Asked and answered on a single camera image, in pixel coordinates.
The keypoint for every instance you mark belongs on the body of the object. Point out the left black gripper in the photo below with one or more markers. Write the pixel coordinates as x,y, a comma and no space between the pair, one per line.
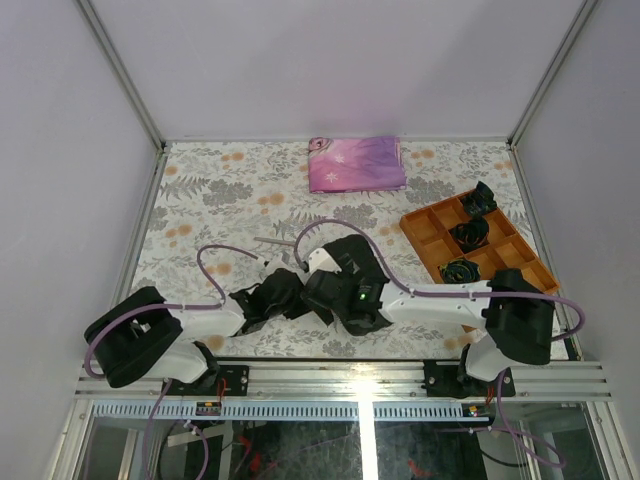
302,308

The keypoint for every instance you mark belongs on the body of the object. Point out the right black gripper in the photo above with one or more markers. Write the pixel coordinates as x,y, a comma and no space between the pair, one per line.
327,315

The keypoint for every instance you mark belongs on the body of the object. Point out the black plastic tool case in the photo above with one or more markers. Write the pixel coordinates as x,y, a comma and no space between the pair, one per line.
354,254

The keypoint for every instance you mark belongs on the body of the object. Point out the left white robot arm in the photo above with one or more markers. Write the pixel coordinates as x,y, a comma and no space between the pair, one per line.
145,335

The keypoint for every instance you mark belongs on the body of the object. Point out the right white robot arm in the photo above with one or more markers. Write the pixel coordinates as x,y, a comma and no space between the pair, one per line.
516,318

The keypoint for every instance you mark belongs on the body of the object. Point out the black tape roll near left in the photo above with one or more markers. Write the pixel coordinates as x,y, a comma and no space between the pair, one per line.
460,271

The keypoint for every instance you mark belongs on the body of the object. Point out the black tape roll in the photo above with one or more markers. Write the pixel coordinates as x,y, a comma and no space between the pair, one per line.
479,201
471,235
460,271

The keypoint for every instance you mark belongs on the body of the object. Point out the wooden compartment tray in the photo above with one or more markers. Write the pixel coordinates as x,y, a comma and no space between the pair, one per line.
456,247

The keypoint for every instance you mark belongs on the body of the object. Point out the black tape roll middle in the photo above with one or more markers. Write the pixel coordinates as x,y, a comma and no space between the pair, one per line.
471,235

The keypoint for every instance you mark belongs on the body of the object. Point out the folded purple cloth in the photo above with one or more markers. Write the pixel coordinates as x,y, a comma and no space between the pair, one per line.
341,165

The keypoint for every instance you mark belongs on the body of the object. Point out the black tape roll far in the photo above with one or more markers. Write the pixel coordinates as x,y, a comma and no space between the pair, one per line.
479,201

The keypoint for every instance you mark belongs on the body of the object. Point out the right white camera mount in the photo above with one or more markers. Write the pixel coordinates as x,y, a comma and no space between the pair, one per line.
320,260

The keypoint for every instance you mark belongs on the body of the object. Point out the aluminium front rail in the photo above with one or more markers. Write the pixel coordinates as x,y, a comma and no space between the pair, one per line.
335,390

